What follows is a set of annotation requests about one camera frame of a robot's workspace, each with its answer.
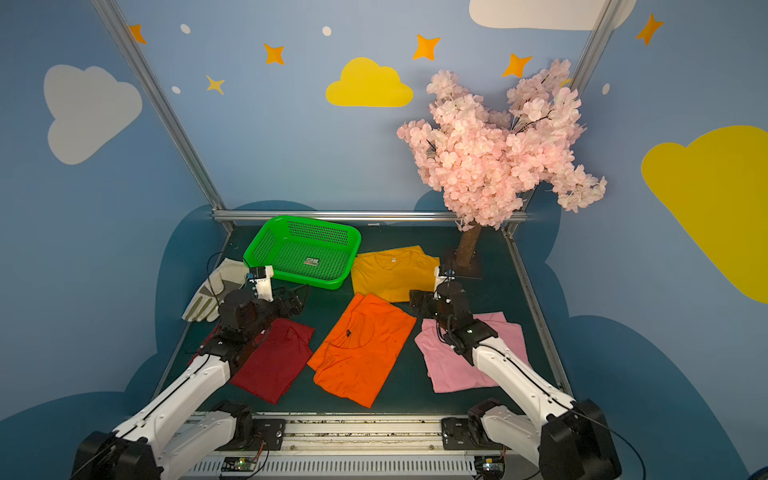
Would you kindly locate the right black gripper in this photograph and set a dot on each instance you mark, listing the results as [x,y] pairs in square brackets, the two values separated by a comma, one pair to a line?
[429,301]

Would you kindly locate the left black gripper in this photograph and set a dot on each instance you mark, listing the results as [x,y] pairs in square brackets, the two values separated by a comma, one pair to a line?
[287,301]

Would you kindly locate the dark red t-shirt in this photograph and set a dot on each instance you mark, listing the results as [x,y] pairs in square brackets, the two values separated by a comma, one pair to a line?
[276,363]

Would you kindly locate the mustard yellow t-shirt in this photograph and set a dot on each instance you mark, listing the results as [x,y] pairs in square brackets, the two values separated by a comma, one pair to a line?
[392,274]

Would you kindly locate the pink t-shirt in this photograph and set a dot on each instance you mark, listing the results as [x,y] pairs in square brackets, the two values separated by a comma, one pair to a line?
[450,372]

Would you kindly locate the orange t-shirt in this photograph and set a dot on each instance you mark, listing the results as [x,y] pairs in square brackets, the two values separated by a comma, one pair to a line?
[357,356]

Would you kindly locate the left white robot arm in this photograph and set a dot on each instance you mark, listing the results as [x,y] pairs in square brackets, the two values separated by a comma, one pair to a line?
[153,444]

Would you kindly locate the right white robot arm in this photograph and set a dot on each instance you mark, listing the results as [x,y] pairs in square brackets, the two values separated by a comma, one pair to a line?
[564,438]

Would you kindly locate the green plastic basket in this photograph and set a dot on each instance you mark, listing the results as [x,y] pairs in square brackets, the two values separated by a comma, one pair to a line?
[305,251]

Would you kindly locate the pink artificial blossom tree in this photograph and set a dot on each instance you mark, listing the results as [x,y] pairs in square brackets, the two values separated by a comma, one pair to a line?
[482,160]

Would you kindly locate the left circuit board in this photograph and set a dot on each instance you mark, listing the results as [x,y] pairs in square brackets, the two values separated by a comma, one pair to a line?
[239,465]

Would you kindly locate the circuit board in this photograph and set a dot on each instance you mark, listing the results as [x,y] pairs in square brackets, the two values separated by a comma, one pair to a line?
[239,465]
[489,468]

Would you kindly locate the right circuit board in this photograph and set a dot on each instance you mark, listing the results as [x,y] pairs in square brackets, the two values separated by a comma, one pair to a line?
[489,468]

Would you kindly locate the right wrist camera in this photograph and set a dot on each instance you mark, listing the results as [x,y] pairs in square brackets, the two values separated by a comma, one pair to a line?
[443,274]

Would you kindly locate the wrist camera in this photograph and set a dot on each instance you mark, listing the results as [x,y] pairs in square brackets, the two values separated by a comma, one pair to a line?
[443,274]
[259,278]

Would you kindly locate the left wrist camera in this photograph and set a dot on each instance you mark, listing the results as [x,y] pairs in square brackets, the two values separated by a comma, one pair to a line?
[259,278]

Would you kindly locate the back aluminium frame bar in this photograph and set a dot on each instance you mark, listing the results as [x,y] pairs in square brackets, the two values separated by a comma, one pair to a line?
[337,216]

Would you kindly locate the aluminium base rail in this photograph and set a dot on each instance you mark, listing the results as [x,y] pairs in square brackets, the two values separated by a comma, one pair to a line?
[365,446]

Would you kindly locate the right aluminium frame post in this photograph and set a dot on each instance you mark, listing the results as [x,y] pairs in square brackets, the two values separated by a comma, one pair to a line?
[576,90]

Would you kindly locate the aluminium frame post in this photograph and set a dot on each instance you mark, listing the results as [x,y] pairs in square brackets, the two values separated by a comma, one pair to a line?
[120,31]
[576,90]

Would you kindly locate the left aluminium frame post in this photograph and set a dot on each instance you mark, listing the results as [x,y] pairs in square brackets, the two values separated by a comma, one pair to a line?
[120,31]

